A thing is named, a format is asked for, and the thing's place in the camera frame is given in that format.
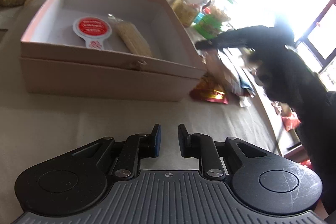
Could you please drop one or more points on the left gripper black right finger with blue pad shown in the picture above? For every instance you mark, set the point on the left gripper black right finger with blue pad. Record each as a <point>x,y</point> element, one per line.
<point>203,148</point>

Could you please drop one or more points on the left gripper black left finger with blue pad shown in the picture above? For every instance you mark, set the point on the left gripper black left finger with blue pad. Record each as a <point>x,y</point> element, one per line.
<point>135,148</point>

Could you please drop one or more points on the red yellow snack bag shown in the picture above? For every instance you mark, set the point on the red yellow snack bag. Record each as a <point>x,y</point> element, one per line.
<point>209,90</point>

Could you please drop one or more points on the clear bread snack pack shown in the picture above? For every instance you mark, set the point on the clear bread snack pack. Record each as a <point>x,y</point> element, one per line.
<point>227,74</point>

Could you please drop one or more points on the green base snack jar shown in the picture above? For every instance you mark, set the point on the green base snack jar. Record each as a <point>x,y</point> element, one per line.
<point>211,24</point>

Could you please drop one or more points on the pale wafer snack pack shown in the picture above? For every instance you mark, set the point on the pale wafer snack pack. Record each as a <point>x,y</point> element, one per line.
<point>131,36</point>

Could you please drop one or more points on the pink cardboard gift box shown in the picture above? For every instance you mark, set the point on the pink cardboard gift box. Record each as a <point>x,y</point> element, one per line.
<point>55,60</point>

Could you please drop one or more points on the red white round snack pack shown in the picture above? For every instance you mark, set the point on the red white round snack pack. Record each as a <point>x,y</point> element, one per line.
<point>94,31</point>

